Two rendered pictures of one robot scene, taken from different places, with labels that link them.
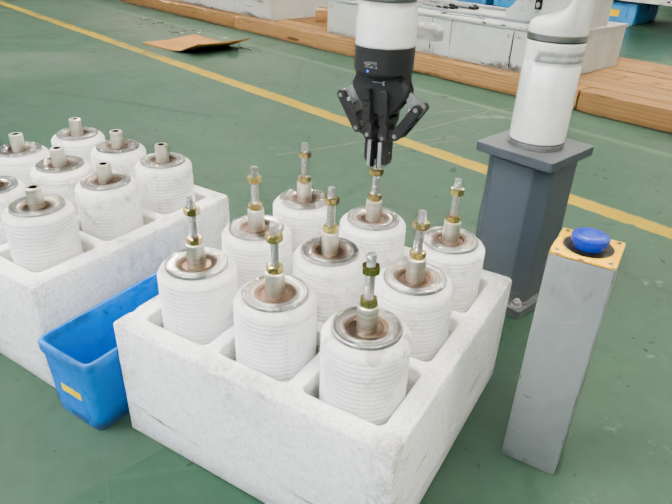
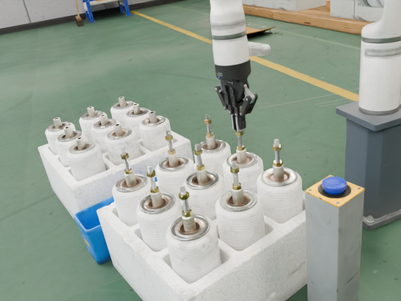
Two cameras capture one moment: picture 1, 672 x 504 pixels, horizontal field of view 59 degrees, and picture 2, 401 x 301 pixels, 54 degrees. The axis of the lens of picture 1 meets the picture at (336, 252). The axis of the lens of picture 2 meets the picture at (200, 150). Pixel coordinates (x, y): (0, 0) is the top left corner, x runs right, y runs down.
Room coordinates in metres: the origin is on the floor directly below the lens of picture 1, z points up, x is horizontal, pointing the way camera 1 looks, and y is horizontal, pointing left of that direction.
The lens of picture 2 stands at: (-0.01, -0.35, 0.70)
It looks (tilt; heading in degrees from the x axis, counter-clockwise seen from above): 26 degrees down; 27
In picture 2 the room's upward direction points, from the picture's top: 9 degrees counter-clockwise
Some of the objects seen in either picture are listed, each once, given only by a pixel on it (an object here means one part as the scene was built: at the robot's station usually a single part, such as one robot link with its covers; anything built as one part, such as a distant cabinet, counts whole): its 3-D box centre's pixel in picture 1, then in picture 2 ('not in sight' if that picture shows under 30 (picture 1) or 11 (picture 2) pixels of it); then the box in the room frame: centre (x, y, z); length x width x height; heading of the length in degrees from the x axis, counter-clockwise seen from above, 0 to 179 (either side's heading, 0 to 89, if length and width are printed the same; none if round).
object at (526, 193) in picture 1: (519, 221); (375, 161); (0.99, -0.34, 0.15); 0.15 x 0.15 x 0.30; 44
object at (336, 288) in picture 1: (327, 310); (207, 213); (0.66, 0.01, 0.16); 0.10 x 0.10 x 0.18
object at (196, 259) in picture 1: (195, 254); (130, 178); (0.62, 0.17, 0.26); 0.02 x 0.02 x 0.03
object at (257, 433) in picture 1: (326, 351); (211, 237); (0.66, 0.01, 0.09); 0.39 x 0.39 x 0.18; 60
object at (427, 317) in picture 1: (407, 339); (242, 236); (0.60, -0.10, 0.16); 0.10 x 0.10 x 0.18
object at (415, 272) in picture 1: (415, 269); (237, 194); (0.60, -0.10, 0.26); 0.02 x 0.02 x 0.03
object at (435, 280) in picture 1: (414, 278); (238, 200); (0.60, -0.10, 0.25); 0.08 x 0.08 x 0.01
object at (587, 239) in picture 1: (589, 242); (334, 186); (0.58, -0.28, 0.32); 0.04 x 0.04 x 0.02
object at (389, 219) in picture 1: (373, 218); (241, 160); (0.76, -0.05, 0.25); 0.08 x 0.08 x 0.01
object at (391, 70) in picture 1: (383, 77); (234, 79); (0.76, -0.05, 0.45); 0.08 x 0.08 x 0.09
